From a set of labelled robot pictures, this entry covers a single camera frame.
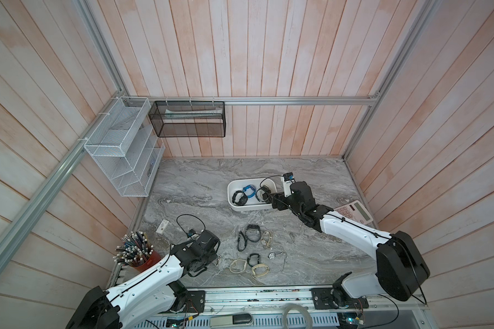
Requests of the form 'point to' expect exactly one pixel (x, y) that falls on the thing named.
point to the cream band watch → (238, 266)
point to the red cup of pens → (136, 251)
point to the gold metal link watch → (265, 242)
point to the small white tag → (162, 227)
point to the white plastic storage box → (252, 203)
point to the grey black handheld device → (238, 319)
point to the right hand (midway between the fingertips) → (276, 192)
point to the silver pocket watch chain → (272, 255)
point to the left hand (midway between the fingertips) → (211, 257)
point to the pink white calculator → (356, 211)
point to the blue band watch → (248, 187)
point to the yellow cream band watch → (260, 269)
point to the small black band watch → (253, 254)
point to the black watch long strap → (253, 232)
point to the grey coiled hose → (301, 309)
